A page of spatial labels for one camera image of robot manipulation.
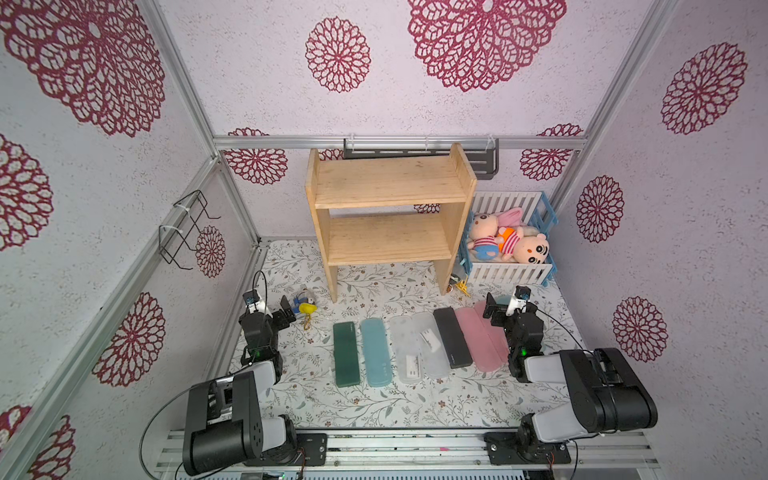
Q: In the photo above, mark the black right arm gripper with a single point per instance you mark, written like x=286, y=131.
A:
x=498, y=315

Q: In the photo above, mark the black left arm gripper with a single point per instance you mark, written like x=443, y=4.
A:
x=281, y=320

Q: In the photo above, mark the pink pencil case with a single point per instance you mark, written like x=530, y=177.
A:
x=496, y=334
x=483, y=353

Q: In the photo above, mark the black pencil case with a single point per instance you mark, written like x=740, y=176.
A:
x=453, y=339

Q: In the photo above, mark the frosted white pencil case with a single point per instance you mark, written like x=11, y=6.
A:
x=435, y=361
x=406, y=345

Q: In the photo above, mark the dark green pencil case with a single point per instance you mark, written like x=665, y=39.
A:
x=346, y=362

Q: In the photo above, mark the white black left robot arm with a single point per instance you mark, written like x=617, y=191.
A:
x=224, y=425

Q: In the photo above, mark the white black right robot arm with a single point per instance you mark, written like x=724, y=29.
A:
x=499, y=372

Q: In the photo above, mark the wooden two-tier shelf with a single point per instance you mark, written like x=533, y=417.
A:
x=390, y=210

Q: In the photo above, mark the orange shirt plush doll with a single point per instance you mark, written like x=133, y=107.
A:
x=522, y=243

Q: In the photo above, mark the pink plush doll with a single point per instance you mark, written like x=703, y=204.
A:
x=484, y=239

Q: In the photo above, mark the blue white toy crib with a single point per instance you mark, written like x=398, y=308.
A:
x=537, y=212

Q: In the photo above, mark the grey yellow plush keychain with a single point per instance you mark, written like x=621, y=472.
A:
x=304, y=303

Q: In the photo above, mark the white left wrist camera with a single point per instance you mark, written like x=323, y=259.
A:
x=254, y=303

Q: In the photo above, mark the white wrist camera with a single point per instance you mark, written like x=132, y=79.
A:
x=254, y=303
x=521, y=299

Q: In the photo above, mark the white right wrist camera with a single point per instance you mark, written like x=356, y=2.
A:
x=521, y=299

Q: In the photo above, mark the yellow keychain by crib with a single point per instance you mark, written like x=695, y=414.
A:
x=459, y=284

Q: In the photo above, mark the black wire wall rack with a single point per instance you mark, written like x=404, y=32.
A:
x=173, y=238

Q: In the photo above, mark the dark metal wall shelf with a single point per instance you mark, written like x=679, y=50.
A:
x=484, y=160

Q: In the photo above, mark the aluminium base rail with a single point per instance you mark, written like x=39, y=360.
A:
x=453, y=453

